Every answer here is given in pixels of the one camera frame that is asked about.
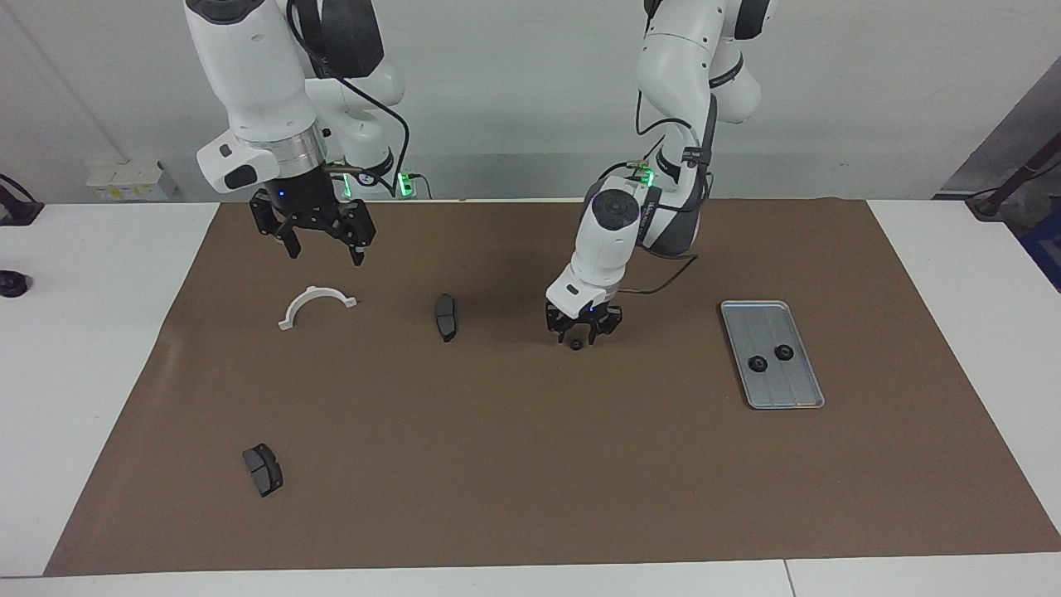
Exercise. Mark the brown table mat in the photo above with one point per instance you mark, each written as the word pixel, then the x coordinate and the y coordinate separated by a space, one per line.
pixel 539 464

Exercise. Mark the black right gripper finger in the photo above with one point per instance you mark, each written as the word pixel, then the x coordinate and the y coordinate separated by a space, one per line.
pixel 358 252
pixel 292 243

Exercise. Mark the black round knob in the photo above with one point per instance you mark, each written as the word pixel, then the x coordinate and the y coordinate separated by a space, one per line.
pixel 12 284

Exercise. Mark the black stand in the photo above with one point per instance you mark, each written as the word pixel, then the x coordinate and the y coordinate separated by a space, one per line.
pixel 990 203

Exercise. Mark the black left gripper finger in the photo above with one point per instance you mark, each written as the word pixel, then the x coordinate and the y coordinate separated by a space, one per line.
pixel 607 330
pixel 556 327

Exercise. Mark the white power strip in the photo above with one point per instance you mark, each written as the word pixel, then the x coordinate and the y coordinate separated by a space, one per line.
pixel 124 184

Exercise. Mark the silver metal tray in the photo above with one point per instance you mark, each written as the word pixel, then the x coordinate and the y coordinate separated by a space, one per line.
pixel 787 390

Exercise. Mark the large black bearing gear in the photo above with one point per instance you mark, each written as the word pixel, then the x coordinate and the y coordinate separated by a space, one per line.
pixel 757 363
pixel 783 352

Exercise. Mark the short dark brake pad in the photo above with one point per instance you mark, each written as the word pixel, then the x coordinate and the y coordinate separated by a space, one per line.
pixel 264 473

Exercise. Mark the long dark brake pad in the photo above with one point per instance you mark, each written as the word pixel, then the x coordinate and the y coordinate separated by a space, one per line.
pixel 446 319

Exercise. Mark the blue box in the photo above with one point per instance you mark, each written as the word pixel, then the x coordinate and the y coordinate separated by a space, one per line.
pixel 1046 249

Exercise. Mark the white curved plastic bracket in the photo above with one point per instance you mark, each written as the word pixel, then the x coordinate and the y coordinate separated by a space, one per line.
pixel 317 292

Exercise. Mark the black table clamp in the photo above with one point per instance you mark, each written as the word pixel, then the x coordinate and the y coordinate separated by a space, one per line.
pixel 16 211

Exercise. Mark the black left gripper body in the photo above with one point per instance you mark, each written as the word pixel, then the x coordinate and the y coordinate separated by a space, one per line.
pixel 584 316

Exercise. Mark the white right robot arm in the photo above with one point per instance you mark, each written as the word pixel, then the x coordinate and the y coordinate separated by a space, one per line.
pixel 249 66

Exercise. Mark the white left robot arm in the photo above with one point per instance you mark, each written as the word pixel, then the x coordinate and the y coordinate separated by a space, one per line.
pixel 605 240

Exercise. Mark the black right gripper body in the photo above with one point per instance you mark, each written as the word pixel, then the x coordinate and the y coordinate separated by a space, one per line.
pixel 307 203

